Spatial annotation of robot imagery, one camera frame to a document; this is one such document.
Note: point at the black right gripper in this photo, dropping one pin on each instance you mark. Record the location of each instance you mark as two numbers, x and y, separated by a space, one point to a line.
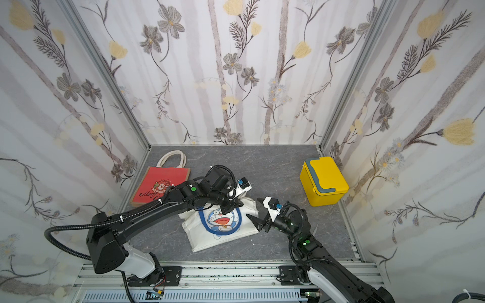
268 218

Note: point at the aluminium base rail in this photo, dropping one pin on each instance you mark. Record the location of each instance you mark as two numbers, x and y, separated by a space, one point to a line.
197 281

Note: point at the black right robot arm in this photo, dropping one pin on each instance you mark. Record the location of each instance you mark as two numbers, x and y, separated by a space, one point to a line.
318 265

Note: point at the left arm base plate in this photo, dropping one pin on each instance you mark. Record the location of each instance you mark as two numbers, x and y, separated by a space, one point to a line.
166 275

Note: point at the white Doraemon canvas bag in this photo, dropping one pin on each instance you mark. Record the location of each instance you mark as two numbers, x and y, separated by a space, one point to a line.
209 228

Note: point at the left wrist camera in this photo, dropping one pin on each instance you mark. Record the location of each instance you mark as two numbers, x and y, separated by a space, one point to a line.
242 187

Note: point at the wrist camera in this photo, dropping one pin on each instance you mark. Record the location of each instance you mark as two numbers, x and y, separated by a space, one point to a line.
273 206
242 187

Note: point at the yellow cooler box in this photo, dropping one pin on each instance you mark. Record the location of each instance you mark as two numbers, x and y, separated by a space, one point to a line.
322 181

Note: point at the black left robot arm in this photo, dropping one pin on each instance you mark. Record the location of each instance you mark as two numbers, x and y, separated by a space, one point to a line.
108 236

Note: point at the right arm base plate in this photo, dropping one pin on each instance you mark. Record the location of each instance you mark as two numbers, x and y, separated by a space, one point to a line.
293 275

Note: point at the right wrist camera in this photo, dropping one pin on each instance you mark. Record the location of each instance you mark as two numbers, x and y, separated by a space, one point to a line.
273 206

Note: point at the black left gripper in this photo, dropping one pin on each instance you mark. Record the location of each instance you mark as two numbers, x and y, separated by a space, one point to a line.
233 204

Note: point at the red Christmas jute bag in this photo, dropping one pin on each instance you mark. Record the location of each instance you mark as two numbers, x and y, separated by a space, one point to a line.
158 179

